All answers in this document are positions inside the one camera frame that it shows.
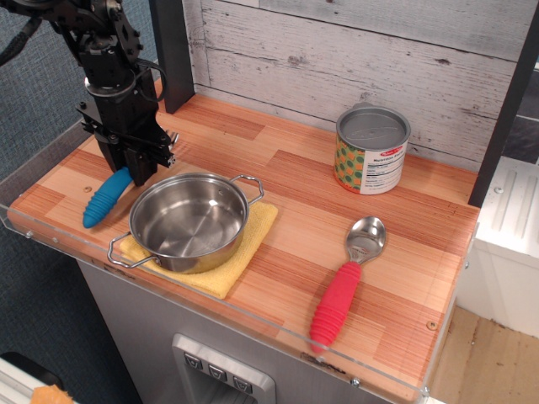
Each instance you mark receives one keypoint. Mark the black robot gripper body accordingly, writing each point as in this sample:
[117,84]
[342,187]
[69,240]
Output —
[127,111]

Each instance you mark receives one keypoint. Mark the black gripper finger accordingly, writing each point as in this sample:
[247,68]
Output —
[140,165]
[112,151]

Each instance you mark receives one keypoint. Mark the blue handled metal fork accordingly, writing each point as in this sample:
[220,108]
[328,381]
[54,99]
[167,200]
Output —
[105,200]

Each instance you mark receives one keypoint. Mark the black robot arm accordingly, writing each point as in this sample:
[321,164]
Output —
[97,33]

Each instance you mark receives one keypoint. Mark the stainless steel pot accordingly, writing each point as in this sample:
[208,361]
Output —
[191,223]

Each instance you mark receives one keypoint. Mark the clear acrylic table guard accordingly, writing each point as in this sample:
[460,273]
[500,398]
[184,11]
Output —
[401,308]

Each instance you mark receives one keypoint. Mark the yellow folded cloth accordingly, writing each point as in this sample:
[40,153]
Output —
[221,279]

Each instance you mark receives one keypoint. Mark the grey toy kitchen cabinet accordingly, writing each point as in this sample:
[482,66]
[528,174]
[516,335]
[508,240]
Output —
[143,318]

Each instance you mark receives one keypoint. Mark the silver dispenser button panel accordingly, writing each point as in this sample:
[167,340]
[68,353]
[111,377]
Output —
[209,376]

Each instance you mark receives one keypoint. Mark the toy food can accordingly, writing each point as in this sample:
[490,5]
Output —
[371,145]

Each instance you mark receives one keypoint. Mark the black and white device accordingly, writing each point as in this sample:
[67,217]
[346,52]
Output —
[20,375]

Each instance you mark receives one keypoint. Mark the orange plush object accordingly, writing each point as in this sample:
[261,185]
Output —
[50,394]

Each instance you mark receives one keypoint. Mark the white toy cabinet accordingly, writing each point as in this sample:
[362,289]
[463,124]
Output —
[499,281]

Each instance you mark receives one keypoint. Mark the dark grey left post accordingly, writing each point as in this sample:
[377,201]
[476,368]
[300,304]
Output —
[171,38]

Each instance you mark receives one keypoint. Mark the dark grey post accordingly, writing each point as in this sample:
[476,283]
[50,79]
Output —
[515,93]
[171,38]

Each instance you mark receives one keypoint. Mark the red handled metal spoon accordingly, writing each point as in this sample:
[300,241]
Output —
[364,242]

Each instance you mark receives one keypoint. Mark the dark grey right post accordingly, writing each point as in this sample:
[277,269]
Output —
[515,93]

